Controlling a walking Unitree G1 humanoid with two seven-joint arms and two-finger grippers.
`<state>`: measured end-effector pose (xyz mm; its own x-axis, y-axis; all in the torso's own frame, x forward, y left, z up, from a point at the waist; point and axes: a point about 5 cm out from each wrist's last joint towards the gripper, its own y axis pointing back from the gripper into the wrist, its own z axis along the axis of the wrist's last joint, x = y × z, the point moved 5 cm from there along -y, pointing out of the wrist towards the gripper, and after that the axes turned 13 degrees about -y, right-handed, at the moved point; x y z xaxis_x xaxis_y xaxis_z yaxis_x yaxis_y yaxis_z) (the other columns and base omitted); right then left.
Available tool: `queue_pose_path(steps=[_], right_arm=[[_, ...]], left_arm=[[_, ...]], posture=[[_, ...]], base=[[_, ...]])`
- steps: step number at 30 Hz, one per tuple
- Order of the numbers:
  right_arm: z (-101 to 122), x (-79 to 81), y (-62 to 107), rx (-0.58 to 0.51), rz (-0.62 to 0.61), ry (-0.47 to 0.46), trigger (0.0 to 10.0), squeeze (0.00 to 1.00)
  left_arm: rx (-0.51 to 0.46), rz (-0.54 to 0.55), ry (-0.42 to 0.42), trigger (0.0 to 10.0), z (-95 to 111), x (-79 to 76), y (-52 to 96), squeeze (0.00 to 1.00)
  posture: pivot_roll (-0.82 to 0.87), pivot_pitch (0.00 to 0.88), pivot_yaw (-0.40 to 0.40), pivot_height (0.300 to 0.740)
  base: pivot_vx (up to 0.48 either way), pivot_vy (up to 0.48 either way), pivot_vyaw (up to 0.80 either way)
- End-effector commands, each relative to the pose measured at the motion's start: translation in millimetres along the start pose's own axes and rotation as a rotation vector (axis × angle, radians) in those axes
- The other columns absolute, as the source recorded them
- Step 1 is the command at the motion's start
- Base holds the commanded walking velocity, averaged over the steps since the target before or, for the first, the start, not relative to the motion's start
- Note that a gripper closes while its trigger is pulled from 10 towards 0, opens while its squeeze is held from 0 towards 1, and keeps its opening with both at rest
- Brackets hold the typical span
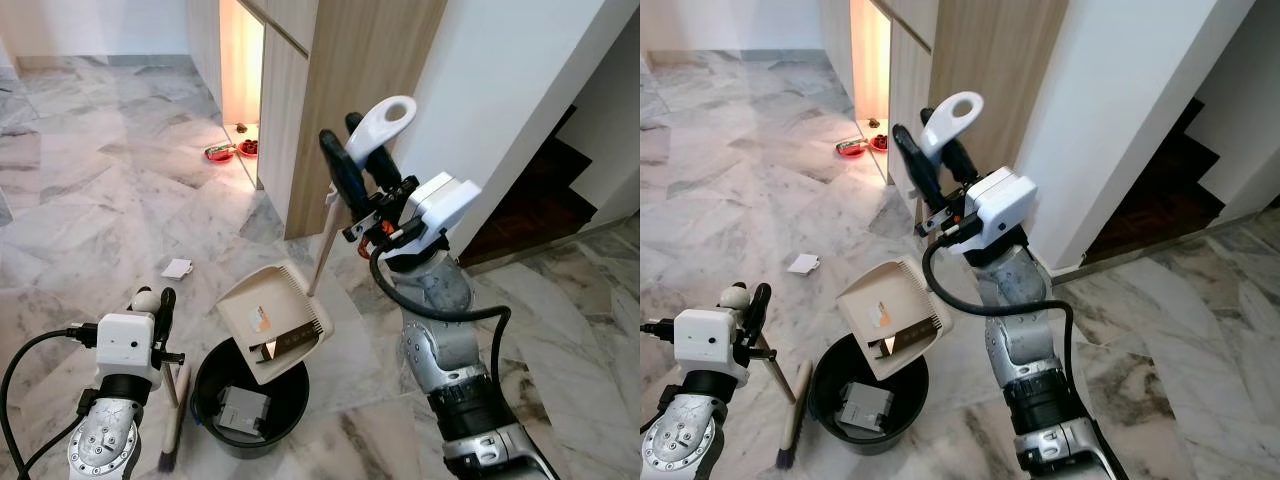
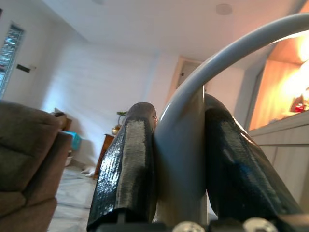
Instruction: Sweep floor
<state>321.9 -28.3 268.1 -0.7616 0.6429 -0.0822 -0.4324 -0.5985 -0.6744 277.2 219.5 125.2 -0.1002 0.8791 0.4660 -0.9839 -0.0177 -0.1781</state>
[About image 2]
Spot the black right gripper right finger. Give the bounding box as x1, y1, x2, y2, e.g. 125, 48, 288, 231
204, 93, 304, 222

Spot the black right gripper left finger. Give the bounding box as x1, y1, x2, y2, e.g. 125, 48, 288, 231
86, 101, 158, 232

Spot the cream dustpan with loop handle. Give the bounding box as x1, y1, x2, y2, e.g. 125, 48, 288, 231
154, 13, 309, 227

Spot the wooden side table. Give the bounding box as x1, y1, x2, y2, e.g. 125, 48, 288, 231
95, 133, 116, 179

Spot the plant in gold pot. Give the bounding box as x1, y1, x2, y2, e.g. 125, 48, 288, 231
111, 111, 128, 135

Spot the small teal box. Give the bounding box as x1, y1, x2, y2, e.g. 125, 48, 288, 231
70, 131, 83, 151

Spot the red candle cup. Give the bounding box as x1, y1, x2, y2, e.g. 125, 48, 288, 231
293, 102, 305, 114

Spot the dark brown fabric sofa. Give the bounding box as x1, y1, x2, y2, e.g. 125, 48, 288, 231
0, 100, 73, 232

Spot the grey electrical panel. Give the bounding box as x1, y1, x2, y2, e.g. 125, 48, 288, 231
177, 61, 201, 89

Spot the glass block window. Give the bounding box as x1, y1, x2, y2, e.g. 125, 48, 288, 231
0, 23, 26, 99

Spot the black wall bracket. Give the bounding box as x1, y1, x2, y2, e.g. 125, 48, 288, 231
16, 63, 37, 73

